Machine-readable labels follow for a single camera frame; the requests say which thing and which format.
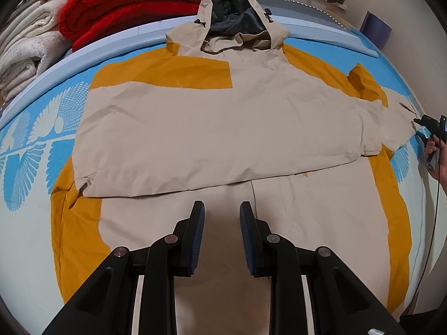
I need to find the black cable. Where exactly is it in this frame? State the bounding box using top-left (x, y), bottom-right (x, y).
top-left (414, 178), bottom-right (441, 308)

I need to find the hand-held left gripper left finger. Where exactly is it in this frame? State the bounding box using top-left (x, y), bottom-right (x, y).
top-left (42, 200), bottom-right (205, 335)

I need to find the cream folded blanket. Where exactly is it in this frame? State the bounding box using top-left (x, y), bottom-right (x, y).
top-left (0, 0), bottom-right (75, 102)

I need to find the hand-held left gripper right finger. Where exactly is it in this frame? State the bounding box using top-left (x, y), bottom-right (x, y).
top-left (239, 201), bottom-right (402, 335)

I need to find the light blue padded bed edge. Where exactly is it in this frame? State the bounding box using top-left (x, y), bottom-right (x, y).
top-left (0, 0), bottom-right (379, 119)

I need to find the person's right hand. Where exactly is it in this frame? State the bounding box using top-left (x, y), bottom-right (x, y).
top-left (424, 136), bottom-right (447, 184)

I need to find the red folded blanket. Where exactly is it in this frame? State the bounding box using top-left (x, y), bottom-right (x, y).
top-left (59, 0), bottom-right (212, 51)

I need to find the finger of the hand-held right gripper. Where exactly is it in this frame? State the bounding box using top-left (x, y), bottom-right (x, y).
top-left (413, 114), bottom-right (441, 130)

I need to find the beige and mustard hooded jacket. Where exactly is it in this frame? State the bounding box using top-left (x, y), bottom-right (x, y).
top-left (51, 0), bottom-right (420, 316)

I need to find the person's dark clothing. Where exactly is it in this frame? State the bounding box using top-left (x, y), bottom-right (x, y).
top-left (400, 306), bottom-right (447, 335)

